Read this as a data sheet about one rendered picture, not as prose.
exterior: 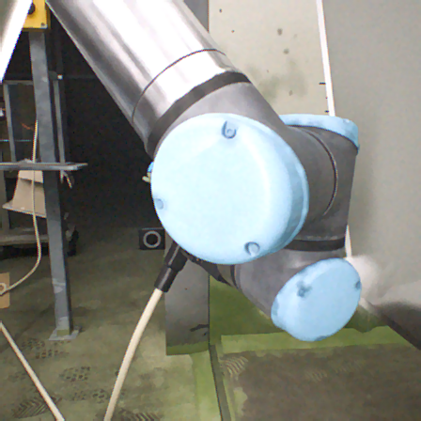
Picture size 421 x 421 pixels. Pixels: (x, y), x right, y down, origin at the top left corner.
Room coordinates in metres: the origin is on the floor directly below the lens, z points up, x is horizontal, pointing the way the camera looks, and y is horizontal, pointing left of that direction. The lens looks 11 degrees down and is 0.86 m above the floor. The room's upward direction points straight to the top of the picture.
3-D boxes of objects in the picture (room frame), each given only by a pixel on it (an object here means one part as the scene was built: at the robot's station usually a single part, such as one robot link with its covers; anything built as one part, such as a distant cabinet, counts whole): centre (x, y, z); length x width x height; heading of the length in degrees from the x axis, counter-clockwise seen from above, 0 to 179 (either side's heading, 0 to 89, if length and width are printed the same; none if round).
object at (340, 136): (0.35, -0.09, 0.82); 0.12 x 0.09 x 0.12; 149
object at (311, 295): (0.37, -0.09, 0.71); 0.12 x 0.09 x 0.10; 24
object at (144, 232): (1.31, 0.23, 0.51); 0.10 x 0.02 x 0.09; 96
